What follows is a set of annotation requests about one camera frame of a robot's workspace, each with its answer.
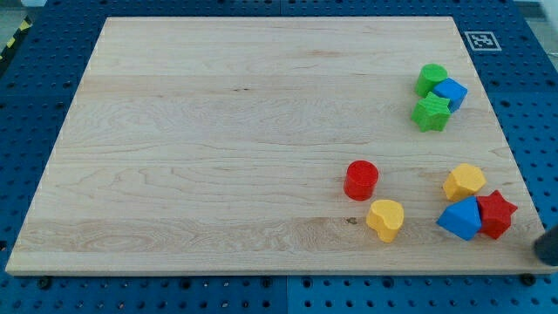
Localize dark cylindrical pusher tip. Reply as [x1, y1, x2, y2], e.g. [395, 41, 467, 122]
[534, 226, 557, 266]

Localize blue triangle block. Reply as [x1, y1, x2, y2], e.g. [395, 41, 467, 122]
[437, 196, 481, 241]

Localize red star block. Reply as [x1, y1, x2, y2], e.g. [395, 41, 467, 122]
[476, 189, 518, 240]

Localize yellow hexagon block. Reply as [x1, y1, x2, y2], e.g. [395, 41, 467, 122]
[442, 163, 487, 201]

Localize yellow heart block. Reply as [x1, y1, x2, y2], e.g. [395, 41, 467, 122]
[365, 199, 405, 243]

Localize green star block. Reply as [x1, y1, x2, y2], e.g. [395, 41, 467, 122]
[411, 92, 452, 132]

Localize blue cube block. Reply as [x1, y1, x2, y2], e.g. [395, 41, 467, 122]
[432, 78, 468, 113]

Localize red cylinder block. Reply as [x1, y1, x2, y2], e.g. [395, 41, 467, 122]
[344, 160, 379, 201]

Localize green cylinder block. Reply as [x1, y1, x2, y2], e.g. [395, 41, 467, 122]
[415, 64, 448, 97]

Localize white fiducial marker tag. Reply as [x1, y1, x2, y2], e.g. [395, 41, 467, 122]
[465, 31, 501, 51]

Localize wooden board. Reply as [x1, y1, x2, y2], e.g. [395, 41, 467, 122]
[6, 17, 550, 276]

